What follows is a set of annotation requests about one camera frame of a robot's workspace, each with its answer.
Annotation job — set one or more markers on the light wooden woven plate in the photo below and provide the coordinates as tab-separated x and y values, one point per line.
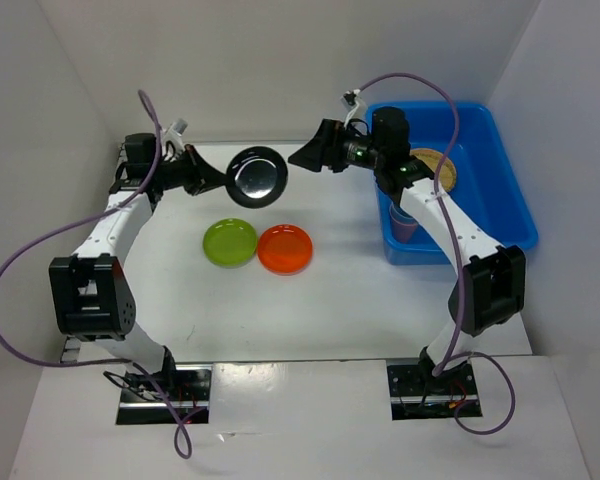
431	157

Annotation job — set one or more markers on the orange plastic plate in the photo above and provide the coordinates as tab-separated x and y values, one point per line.
285	249

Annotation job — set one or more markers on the green plastic plate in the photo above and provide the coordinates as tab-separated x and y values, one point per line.
230	242

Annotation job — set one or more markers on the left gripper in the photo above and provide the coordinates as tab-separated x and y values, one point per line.
206	176

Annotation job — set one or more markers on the blue plastic cup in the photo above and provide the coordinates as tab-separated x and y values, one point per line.
398	215

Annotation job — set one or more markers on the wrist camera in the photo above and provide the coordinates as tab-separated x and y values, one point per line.
174	133
356	106

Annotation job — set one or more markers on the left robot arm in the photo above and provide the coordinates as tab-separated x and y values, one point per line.
140	156

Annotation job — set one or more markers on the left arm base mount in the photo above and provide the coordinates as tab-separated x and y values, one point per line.
141	404

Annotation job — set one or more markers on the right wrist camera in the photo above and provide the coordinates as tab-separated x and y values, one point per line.
356	106

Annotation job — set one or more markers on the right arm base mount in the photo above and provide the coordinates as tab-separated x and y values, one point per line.
413	397

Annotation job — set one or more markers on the black plastic plate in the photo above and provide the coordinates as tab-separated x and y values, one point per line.
256	177

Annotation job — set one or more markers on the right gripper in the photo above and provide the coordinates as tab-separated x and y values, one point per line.
325	148

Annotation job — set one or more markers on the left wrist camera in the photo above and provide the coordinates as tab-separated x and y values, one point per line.
174	133

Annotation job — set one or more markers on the blue plastic bin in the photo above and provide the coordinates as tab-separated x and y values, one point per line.
485	210

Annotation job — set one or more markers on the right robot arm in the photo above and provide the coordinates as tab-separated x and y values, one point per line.
490	283

